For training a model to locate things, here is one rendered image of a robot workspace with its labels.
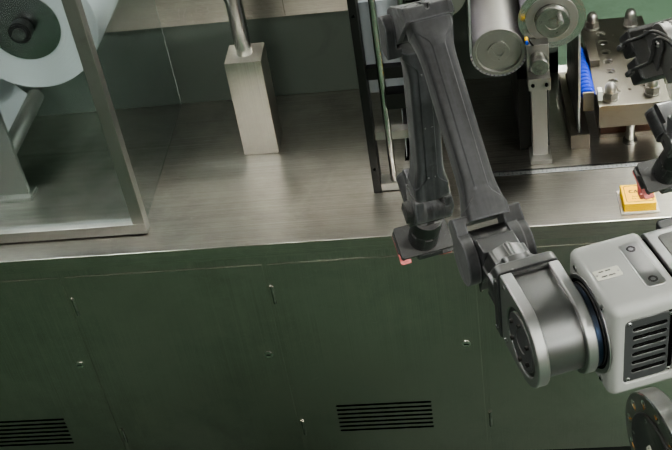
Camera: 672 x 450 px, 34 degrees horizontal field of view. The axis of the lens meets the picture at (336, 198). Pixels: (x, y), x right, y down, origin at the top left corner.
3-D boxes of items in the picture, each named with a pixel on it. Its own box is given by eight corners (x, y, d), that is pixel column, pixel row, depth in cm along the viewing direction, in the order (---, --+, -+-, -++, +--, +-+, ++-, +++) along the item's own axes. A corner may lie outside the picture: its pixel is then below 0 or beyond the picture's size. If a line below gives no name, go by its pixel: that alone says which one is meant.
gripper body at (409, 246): (391, 232, 211) (393, 217, 204) (442, 218, 212) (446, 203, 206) (402, 262, 209) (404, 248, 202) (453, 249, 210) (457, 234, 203)
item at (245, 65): (233, 162, 277) (184, -47, 242) (240, 130, 288) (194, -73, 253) (288, 158, 275) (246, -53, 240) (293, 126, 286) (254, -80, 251)
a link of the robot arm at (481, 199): (386, -14, 159) (452, -30, 160) (376, 17, 172) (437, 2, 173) (474, 285, 152) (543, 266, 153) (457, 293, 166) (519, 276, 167)
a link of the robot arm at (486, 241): (487, 260, 149) (524, 250, 150) (462, 216, 157) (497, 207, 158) (490, 309, 155) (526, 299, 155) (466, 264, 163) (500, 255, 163)
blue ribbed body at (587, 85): (580, 103, 258) (580, 90, 256) (570, 55, 275) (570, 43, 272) (595, 101, 257) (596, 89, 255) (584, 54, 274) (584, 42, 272)
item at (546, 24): (528, 26, 242) (551, 1, 238) (527, 22, 243) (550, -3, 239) (554, 44, 244) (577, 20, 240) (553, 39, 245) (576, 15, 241)
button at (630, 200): (623, 213, 241) (624, 204, 240) (619, 193, 247) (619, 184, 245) (656, 210, 240) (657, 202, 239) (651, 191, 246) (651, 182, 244)
